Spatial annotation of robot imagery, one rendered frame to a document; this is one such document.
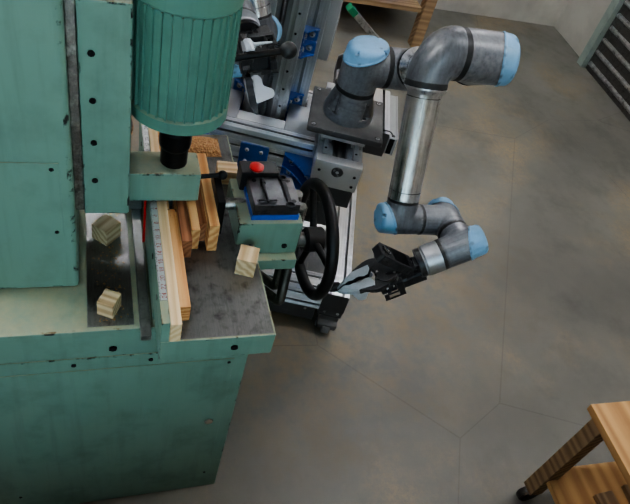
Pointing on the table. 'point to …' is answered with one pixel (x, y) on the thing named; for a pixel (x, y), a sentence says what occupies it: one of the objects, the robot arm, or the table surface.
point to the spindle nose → (174, 150)
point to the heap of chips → (205, 146)
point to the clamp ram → (223, 200)
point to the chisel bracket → (162, 178)
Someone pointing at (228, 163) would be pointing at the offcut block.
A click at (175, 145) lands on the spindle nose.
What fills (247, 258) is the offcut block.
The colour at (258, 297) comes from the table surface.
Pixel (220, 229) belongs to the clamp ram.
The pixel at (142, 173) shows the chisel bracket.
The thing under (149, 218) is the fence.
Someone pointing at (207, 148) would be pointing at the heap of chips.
